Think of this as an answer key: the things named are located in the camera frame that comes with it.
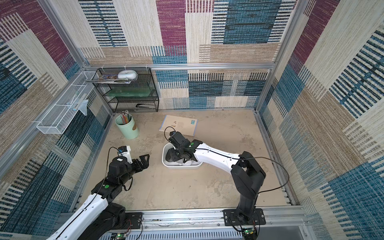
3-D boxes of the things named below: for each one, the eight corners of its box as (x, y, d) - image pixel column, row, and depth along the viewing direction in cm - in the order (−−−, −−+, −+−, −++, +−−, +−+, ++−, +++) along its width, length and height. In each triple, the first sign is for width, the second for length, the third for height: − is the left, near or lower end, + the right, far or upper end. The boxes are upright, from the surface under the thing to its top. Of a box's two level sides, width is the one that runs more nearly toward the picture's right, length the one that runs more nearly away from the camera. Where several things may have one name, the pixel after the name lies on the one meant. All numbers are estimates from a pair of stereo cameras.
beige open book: (159, 130, 112) (159, 128, 110) (166, 116, 121) (165, 114, 119) (194, 136, 108) (194, 134, 107) (198, 121, 117) (198, 119, 115)
